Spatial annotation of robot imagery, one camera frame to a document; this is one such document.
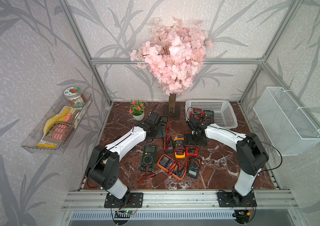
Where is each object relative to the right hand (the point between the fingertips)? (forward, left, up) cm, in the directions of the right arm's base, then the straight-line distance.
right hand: (190, 142), depth 92 cm
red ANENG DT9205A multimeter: (+20, +17, -1) cm, 26 cm away
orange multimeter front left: (-15, +13, 0) cm, 20 cm away
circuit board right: (-39, -23, -6) cm, 46 cm away
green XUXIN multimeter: (+24, -17, -1) cm, 29 cm away
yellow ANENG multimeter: (-4, +8, 0) cm, 9 cm away
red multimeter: (-7, 0, +2) cm, 7 cm away
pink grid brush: (-12, +62, +32) cm, 71 cm away
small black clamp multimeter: (-2, +15, 0) cm, 15 cm away
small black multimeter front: (-17, 0, -1) cm, 17 cm away
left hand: (+3, +20, +7) cm, 22 cm away
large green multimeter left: (-10, +27, -1) cm, 29 cm away
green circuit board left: (-38, +38, -6) cm, 54 cm away
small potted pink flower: (+22, +37, +9) cm, 44 cm away
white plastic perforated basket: (+24, -29, -1) cm, 38 cm away
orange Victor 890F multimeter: (+24, -8, +1) cm, 25 cm away
